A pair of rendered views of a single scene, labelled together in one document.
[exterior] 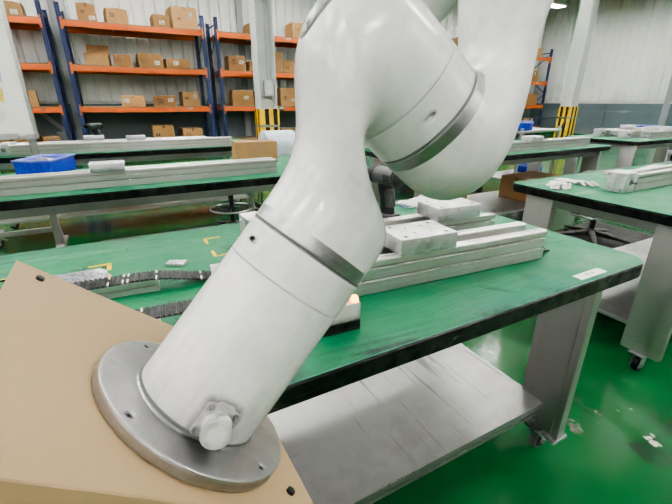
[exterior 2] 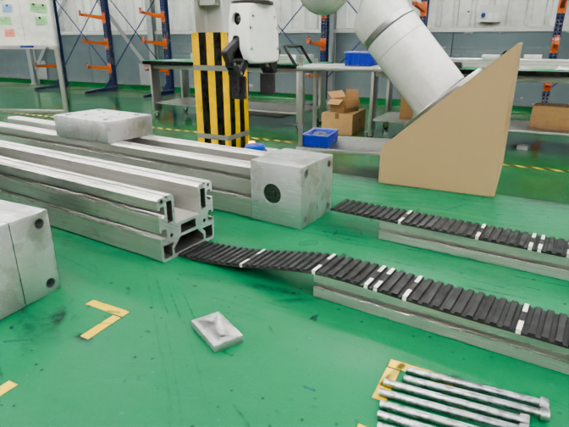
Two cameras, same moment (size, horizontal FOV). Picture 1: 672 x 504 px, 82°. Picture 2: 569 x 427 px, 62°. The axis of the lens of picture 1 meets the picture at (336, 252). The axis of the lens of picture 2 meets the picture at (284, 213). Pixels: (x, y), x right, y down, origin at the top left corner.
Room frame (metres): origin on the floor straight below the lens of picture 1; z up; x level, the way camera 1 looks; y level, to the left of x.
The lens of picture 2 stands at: (1.14, 0.79, 1.04)
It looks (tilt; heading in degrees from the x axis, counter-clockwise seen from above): 20 degrees down; 236
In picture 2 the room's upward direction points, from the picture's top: straight up
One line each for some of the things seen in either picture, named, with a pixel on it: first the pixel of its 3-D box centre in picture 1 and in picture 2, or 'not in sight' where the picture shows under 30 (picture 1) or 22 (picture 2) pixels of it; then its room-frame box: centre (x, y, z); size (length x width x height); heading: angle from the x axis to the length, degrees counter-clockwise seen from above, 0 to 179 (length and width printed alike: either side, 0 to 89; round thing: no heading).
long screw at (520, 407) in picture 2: not in sight; (472, 396); (0.85, 0.63, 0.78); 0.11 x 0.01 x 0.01; 122
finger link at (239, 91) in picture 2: not in sight; (234, 80); (0.73, 0.03, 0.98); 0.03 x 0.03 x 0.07; 24
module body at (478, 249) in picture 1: (415, 260); (107, 155); (0.91, -0.20, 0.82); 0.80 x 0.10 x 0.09; 114
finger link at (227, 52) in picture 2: not in sight; (237, 49); (0.72, 0.02, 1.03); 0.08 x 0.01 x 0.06; 24
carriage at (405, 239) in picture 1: (416, 242); (104, 131); (0.91, -0.20, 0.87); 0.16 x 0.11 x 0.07; 114
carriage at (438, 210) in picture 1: (448, 212); not in sight; (1.18, -0.35, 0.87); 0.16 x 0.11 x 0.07; 114
